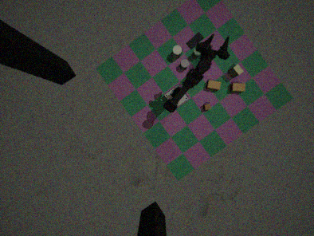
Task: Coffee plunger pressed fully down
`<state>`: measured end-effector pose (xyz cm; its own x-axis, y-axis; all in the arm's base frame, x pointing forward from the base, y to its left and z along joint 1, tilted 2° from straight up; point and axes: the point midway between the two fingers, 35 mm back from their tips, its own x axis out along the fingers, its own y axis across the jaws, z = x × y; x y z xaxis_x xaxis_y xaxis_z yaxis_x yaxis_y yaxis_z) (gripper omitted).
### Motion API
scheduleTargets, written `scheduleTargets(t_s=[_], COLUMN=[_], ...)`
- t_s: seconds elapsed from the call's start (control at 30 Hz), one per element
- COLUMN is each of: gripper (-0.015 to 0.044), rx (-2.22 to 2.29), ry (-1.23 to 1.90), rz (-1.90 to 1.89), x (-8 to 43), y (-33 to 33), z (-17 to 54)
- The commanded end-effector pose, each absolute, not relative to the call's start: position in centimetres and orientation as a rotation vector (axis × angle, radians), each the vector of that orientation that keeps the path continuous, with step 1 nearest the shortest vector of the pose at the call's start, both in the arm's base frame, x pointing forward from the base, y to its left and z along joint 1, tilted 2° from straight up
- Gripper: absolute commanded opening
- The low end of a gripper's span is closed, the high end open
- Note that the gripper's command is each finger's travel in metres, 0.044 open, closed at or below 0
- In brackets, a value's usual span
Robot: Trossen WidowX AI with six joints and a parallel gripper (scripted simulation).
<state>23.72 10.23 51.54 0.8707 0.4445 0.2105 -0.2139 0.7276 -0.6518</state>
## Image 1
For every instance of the tan rectangular block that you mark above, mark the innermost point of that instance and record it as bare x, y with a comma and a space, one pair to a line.
237, 87
213, 85

